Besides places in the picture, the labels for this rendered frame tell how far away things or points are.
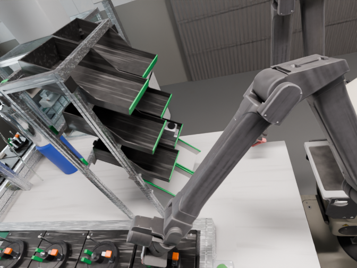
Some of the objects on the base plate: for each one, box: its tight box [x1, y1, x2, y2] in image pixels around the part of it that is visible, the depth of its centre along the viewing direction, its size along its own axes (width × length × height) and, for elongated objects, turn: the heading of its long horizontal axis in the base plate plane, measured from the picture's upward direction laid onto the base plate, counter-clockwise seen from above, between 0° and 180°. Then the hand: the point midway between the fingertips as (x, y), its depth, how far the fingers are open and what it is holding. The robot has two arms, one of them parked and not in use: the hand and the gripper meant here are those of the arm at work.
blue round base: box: [36, 135, 84, 174], centre depth 139 cm, size 16×16×27 cm
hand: (150, 252), depth 69 cm, fingers closed on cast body, 4 cm apart
